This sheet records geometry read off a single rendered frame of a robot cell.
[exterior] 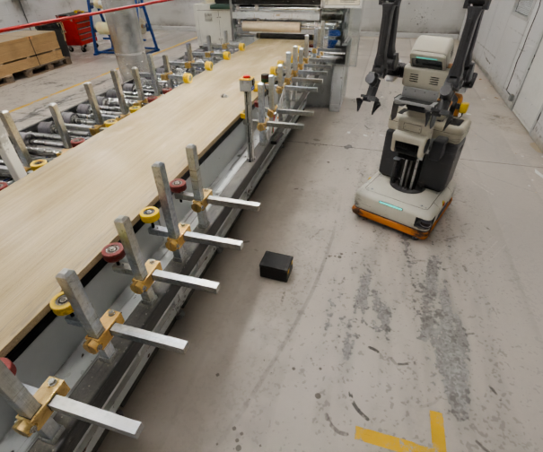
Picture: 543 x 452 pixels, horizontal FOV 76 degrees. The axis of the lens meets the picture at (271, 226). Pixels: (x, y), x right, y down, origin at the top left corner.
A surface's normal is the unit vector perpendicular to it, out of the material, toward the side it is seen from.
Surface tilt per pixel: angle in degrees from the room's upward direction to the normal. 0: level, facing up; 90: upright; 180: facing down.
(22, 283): 0
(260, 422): 0
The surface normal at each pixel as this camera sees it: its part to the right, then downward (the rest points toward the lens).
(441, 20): -0.28, 0.59
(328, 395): -0.01, -0.79
